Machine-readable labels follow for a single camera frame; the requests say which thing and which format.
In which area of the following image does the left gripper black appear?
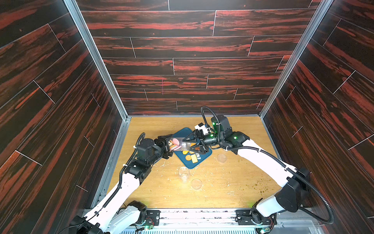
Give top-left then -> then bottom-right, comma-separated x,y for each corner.
146,134 -> 175,168

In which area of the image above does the pink round sandwich cookie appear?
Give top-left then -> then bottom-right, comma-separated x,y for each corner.
170,138 -> 182,151

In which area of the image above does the clear jar with pink cookies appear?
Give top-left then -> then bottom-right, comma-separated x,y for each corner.
169,137 -> 196,151

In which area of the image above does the pale yellow rectangular biscuit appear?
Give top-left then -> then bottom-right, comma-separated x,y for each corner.
191,154 -> 198,163

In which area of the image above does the clear jar lid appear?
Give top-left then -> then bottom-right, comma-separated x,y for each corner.
191,179 -> 203,190
216,154 -> 228,164

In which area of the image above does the clear jar with yellow cookies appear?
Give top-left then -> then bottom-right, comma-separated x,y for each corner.
178,166 -> 190,183

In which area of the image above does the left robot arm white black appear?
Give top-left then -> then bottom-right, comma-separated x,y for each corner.
61,133 -> 173,234

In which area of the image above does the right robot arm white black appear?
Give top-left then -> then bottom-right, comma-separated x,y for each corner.
179,129 -> 335,225

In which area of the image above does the teal plastic tray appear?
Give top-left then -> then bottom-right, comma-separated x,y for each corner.
173,127 -> 212,169

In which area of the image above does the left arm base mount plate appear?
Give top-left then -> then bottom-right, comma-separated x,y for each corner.
131,209 -> 161,227

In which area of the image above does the aluminium front rail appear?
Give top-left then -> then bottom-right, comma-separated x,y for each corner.
75,208 -> 325,234

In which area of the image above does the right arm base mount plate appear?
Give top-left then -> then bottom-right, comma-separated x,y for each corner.
235,209 -> 277,226

